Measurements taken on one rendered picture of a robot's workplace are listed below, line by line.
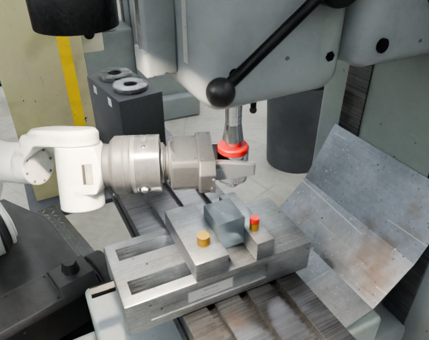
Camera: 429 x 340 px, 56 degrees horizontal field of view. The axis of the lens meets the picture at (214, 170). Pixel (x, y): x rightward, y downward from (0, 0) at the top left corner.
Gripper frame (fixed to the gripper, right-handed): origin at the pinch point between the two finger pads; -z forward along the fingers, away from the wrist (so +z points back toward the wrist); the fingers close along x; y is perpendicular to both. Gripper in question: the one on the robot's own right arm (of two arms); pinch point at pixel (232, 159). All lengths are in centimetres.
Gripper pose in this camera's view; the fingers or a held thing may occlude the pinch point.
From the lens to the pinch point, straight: 62.4
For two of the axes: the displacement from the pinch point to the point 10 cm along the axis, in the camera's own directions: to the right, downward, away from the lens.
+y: -0.1, 8.4, 5.5
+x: -1.0, -5.5, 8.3
